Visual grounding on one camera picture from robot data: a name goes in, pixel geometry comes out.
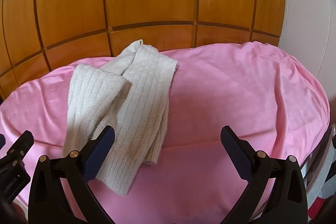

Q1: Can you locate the white knitted sweater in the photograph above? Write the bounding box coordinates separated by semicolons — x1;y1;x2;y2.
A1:
63;40;178;196

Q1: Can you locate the pink bed sheet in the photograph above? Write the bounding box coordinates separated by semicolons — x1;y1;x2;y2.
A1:
0;41;330;224

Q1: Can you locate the wooden wardrobe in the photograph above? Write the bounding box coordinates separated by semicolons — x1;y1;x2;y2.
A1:
1;0;285;99

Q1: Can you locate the red cloth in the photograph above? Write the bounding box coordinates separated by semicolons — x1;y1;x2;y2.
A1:
307;197;326;220

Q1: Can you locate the grey chair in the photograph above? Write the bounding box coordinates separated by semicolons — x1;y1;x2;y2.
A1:
304;124;335;208

